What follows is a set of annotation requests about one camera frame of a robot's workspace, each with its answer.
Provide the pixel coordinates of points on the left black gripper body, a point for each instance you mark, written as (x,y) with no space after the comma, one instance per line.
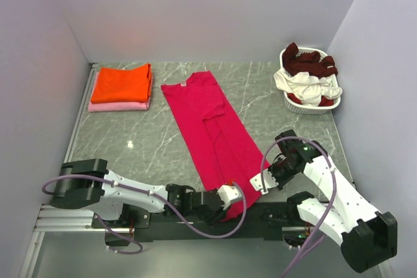
(210,217)

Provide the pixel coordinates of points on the folded light pink t shirt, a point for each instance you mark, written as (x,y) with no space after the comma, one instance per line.
(123,106)

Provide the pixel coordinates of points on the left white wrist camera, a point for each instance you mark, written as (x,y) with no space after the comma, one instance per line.
(229,194)

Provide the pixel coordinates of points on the aluminium frame rail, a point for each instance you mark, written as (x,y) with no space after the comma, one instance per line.
(107,135)

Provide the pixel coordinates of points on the dark maroon garment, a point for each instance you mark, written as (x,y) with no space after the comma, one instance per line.
(295,62)

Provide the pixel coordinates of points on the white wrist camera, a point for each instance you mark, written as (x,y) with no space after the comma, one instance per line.
(229,194)
(263,182)

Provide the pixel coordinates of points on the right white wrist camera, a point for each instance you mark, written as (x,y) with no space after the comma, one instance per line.
(263,182)

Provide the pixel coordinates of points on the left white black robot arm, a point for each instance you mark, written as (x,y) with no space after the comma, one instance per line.
(89,184)

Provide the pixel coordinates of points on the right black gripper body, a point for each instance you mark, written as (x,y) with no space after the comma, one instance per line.
(283,172)

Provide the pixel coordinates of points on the folded orange t shirt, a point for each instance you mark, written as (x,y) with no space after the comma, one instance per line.
(116,85)

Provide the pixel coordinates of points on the white crumpled garment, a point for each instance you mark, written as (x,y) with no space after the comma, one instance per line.
(307,88)

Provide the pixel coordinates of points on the white plastic laundry basket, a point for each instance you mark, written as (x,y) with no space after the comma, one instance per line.
(305,109)

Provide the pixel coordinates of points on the crimson pink t shirt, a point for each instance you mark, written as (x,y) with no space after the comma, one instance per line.
(220,146)

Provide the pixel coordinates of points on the red garment in basket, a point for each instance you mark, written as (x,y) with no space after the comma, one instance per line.
(325,102)

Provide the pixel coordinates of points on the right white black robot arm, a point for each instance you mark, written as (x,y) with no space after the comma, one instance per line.
(367,237)

